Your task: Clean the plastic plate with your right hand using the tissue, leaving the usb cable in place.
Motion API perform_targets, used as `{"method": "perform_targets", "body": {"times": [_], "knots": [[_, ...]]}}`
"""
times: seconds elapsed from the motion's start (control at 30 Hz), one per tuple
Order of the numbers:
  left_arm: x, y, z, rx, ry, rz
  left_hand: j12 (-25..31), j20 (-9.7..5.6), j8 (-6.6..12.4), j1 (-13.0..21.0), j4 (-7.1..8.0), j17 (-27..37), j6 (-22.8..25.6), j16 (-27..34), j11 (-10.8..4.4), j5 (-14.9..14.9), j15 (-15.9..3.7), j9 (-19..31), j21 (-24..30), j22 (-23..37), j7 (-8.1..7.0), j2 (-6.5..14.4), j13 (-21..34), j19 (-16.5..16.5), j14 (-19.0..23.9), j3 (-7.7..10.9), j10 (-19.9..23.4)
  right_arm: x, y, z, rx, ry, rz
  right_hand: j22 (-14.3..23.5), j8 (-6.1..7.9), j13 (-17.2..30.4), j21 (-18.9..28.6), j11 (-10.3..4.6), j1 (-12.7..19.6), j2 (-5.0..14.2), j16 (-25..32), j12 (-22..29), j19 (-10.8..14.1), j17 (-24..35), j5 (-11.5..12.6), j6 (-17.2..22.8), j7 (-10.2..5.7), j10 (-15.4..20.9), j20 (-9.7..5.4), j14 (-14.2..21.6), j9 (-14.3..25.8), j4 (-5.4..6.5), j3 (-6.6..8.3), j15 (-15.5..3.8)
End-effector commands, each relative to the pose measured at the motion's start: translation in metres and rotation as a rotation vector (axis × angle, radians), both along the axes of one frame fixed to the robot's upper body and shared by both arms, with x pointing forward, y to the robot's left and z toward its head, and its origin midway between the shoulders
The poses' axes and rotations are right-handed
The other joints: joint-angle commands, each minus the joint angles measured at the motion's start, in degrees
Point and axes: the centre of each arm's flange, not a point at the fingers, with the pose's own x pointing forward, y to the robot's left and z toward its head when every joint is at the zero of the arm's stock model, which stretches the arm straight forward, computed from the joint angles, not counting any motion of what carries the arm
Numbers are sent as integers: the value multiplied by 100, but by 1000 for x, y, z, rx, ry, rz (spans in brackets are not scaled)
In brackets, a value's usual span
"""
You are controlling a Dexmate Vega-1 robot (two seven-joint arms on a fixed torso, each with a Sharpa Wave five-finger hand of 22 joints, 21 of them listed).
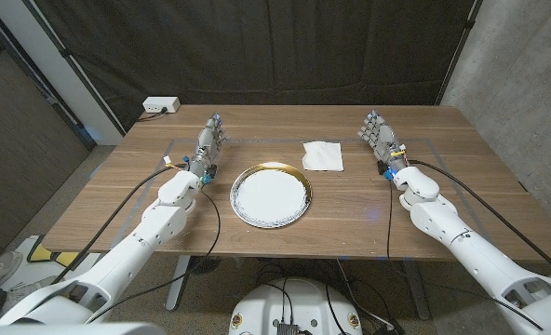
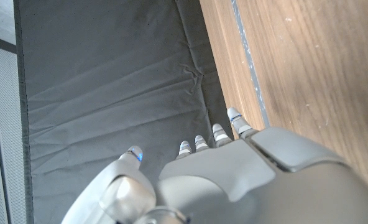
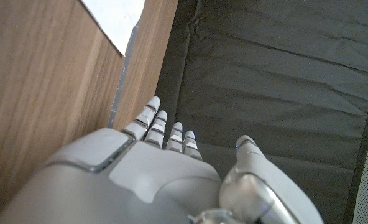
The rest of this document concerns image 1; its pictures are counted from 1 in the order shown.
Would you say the black torso cable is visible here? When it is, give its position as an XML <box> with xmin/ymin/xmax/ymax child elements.
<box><xmin>256</xmin><ymin>276</ymin><xmax>296</xmax><ymax>325</ymax></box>

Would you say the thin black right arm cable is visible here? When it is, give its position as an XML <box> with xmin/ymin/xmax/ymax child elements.
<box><xmin>385</xmin><ymin>179</ymin><xmax>544</xmax><ymax>331</ymax></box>

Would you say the yellow black-edged floor pad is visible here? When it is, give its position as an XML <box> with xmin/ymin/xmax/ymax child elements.
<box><xmin>26</xmin><ymin>240</ymin><xmax>79</xmax><ymax>270</ymax></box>

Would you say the grey table leg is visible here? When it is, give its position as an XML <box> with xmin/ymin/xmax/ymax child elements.
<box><xmin>403</xmin><ymin>260</ymin><xmax>431</xmax><ymax>321</ymax></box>
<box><xmin>165</xmin><ymin>254</ymin><xmax>193</xmax><ymax>312</ymax></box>

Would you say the black power box cable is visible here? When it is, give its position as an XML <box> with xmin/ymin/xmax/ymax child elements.
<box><xmin>137</xmin><ymin>107</ymin><xmax>168</xmax><ymax>123</ymax></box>

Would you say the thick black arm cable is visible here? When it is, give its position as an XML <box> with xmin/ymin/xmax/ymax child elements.
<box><xmin>50</xmin><ymin>165</ymin><xmax>184</xmax><ymax>286</ymax></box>
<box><xmin>409</xmin><ymin>159</ymin><xmax>551</xmax><ymax>284</ymax></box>

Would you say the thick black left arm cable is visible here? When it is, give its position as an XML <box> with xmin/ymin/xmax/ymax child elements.
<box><xmin>50</xmin><ymin>165</ymin><xmax>184</xmax><ymax>286</ymax></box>

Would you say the white wall pillar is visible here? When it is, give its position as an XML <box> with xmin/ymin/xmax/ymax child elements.
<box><xmin>0</xmin><ymin>0</ymin><xmax>126</xmax><ymax>146</ymax></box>

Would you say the white power outlet box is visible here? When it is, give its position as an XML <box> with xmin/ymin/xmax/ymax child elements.
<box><xmin>141</xmin><ymin>96</ymin><xmax>181</xmax><ymax>114</ymax></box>

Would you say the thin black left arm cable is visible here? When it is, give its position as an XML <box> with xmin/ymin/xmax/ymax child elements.
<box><xmin>87</xmin><ymin>185</ymin><xmax>222</xmax><ymax>325</ymax></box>

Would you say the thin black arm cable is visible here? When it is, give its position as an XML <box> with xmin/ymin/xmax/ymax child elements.
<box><xmin>87</xmin><ymin>185</ymin><xmax>222</xmax><ymax>325</ymax></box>
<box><xmin>385</xmin><ymin>179</ymin><xmax>544</xmax><ymax>331</ymax></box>

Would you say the black round floor object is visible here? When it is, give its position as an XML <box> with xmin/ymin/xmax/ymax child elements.
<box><xmin>189</xmin><ymin>255</ymin><xmax>222</xmax><ymax>275</ymax></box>

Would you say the black curtain backdrop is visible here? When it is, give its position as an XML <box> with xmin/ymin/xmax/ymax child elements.
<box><xmin>33</xmin><ymin>0</ymin><xmax>484</xmax><ymax>134</ymax></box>

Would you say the white plate with gold rim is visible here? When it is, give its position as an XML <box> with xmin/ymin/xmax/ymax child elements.
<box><xmin>229</xmin><ymin>161</ymin><xmax>314</xmax><ymax>230</ymax></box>

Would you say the white robot torso base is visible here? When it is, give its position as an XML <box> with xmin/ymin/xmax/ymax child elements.
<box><xmin>227</xmin><ymin>277</ymin><xmax>364</xmax><ymax>335</ymax></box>

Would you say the white paper tissue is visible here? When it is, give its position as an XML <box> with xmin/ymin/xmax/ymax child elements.
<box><xmin>302</xmin><ymin>141</ymin><xmax>344</xmax><ymax>173</ymax></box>

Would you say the small grey finned module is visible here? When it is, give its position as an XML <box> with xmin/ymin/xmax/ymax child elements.
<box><xmin>275</xmin><ymin>320</ymin><xmax>301</xmax><ymax>335</ymax></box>

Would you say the grey tape outline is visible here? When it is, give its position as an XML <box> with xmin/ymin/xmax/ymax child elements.
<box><xmin>111</xmin><ymin>137</ymin><xmax>491</xmax><ymax>248</ymax></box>

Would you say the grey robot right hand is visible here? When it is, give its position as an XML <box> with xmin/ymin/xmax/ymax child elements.
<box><xmin>356</xmin><ymin>110</ymin><xmax>411</xmax><ymax>179</ymax></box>

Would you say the black backdrop stand pole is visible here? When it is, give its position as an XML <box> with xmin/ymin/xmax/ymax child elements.
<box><xmin>436</xmin><ymin>0</ymin><xmax>484</xmax><ymax>107</ymax></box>
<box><xmin>22</xmin><ymin>0</ymin><xmax>128</xmax><ymax>137</ymax></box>

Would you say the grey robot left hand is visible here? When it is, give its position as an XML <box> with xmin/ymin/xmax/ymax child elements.
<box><xmin>189</xmin><ymin>114</ymin><xmax>228</xmax><ymax>185</ymax></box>

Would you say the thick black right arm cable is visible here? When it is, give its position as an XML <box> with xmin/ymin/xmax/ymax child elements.
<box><xmin>409</xmin><ymin>159</ymin><xmax>551</xmax><ymax>284</ymax></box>

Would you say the white floor cable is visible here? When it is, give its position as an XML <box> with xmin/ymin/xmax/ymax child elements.
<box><xmin>335</xmin><ymin>258</ymin><xmax>396</xmax><ymax>330</ymax></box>

